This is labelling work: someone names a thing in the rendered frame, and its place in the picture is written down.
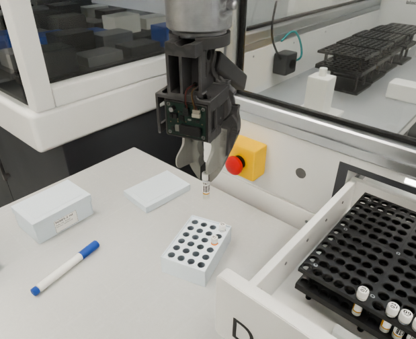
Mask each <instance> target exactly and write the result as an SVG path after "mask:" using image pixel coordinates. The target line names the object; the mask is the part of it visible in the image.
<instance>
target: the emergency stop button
mask: <svg viewBox="0 0 416 339"><path fill-rule="evenodd" d="M225 167H226V169H227V171H228V172H229V173H230V174H232V175H238V174H240V173H241V172H242V170H243V164H242V162H241V160H240V159H239V158H238V157H236V156H230V157H228V159H227V161H226V163H225Z"/></svg>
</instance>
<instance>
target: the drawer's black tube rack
mask: <svg viewBox="0 0 416 339"><path fill-rule="evenodd" d="M364 197H367V198H364ZM368 198H369V199H368ZM373 200H375V201H377V202H374V201H373ZM361 202H364V203H365V204H362V203H361ZM382 204H385V205H386V206H384V205H382ZM371 206H373V207H371ZM356 207H358V208H359V209H357V208H356ZM392 208H394V209H392ZM378 209H380V210H382V211H379V210H378ZM395 209H396V210H395ZM400 211H402V212H404V213H402V212H400ZM351 213H355V214H351ZM387 213H390V214H392V215H389V214H387ZM410 215H413V216H414V217H412V216H410ZM397 217H400V218H401V219H398V218H397ZM346 218H349V219H350V220H347V219H346ZM406 221H410V222H412V223H408V222H406ZM341 224H345V225H344V226H343V225H341ZM334 231H337V232H338V234H336V233H334ZM328 238H333V239H332V241H331V240H330V239H328ZM323 244H325V245H327V247H324V246H323ZM317 252H321V253H320V254H317ZM311 258H313V259H315V261H314V262H311V261H310V259H311ZM306 260H308V261H309V262H311V263H313V265H314V266H318V267H320V268H322V269H323V270H326V271H327V272H330V273H331V274H333V275H335V276H336V277H338V278H340V279H342V280H344V281H345V282H347V283H349V284H351V285H353V286H355V287H357V288H358V287H360V286H365V287H367V288H368V290H369V295H370V296H371V298H370V300H369V302H370V301H371V299H372V298H377V299H379V300H380V301H382V302H384V303H386V304H388V303H389V302H395V303H397V304H398V305H399V307H400V309H399V311H401V310H402V309H408V310H409V311H411V313H412V314H413V319H415V317H416V212H415V211H412V210H410V209H407V208H405V207H402V206H399V205H397V204H395V203H392V202H389V201H387V200H384V199H382V198H379V197H377V196H374V195H371V194H368V193H367V192H365V193H364V194H363V195H362V196H361V197H360V198H359V200H358V201H357V202H356V203H355V204H354V205H353V206H352V207H351V208H350V209H349V211H348V212H347V213H346V214H345V215H344V217H343V218H342V219H341V220H340V221H339V222H338V224H336V226H334V228H333V229H332V230H331V231H330V232H329V234H328V235H327V236H326V237H325V238H324V239H323V241H322V242H321V243H320V244H319V245H318V246H317V247H316V248H315V249H314V250H313V252H312V253H311V254H310V255H309V256H308V258H307V259H306ZM295 289H297V290H299V291H300V292H302V293H304V294H305V295H306V299H308V300H311V298H312V299H314V300H315V301H317V302H319V303H320V304H322V305H324V306H325V307H327V308H328V309H330V310H331V311H334V312H335V313H337V314H338V315H340V316H341V317H344V318H345V319H346V320H348V321H350V322H351V323H353V324H355V325H356V326H357V329H358V331H359V332H363V331H364V330H365V331H366V332H368V333H369V334H371V335H373V336H375V337H376V338H378V339H394V338H393V337H392V335H391V334H392V331H393V329H394V326H393V325H392V326H391V328H390V330H389V332H388V333H384V332H382V331H381V330H380V329H379V327H380V324H381V321H382V319H381V318H379V317H378V316H376V315H374V314H373V313H370V312H369V311H367V310H365V309H364V308H363V310H362V312H361V314H360V316H355V315H354V314H353V313H352V312H351V311H352V308H353V305H354V303H353V302H351V301H350V300H348V299H346V298H345V297H342V296H341V295H339V294H337V293H336V292H334V291H332V290H331V289H328V288H327V287H325V286H323V285H322V284H320V283H318V282H317V281H315V280H313V279H311V278H309V277H308V276H306V275H304V274H303V275H302V276H301V277H300V278H299V279H298V280H297V282H296V284H295ZM369 302H368V304H369ZM368 304H367V305H366V306H368Z"/></svg>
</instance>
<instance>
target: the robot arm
mask: <svg viewBox="0 0 416 339"><path fill-rule="evenodd" d="M236 8H237V2H236V1H233V0H165V17H166V27H167V28H168V29H170V31H169V40H168V41H166V42H165V62H166V72H167V86H165V87H164V88H163V89H160V90H159V91H158V92H156V93H155V99H156V108H157V124H158V131H159V133H162V132H163V131H164V130H165V129H166V130H167V134H168V135H173V136H176V137H182V145H181V148H180V150H179V152H178V154H177V156H176V160H175V163H176V166H177V167H178V168H181V167H184V166H186V165H188V164H190V166H191V168H192V170H193V171H194V173H195V174H196V176H197V177H198V179H202V172H204V168H205V165H206V175H208V181H209V182H211V181H213V180H214V179H215V178H216V177H217V175H218V174H219V173H220V172H221V170H222V168H223V167H224V165H225V163H226V161H227V159H228V157H229V154H230V152H231V151H232V149H233V146H234V144H235V142H236V140H237V137H238V136H239V133H240V129H241V117H240V114H239V109H240V104H236V103H235V97H234V94H235V93H236V92H237V90H242V91H243V90H244V89H245V85H246V81H247V75H246V74H245V73H244V72H243V71H242V70H240V68H238V66H236V64H234V63H233V62H232V61H231V60H230V59H229V58H228V57H227V56H225V55H224V54H223V53H222V52H221V51H215V50H216V49H217V48H223V47H225V46H228V45H229V44H230V43H231V31H230V30H229V29H230V27H231V26H232V21H233V11H234V10H235V9H236ZM163 101H164V102H165V119H164V121H162V122H161V112H160V103H161V102H163ZM202 142H206V143H210V144H211V152H210V155H209V157H208V160H207V162H204V158H203V152H204V148H203V146H202Z"/></svg>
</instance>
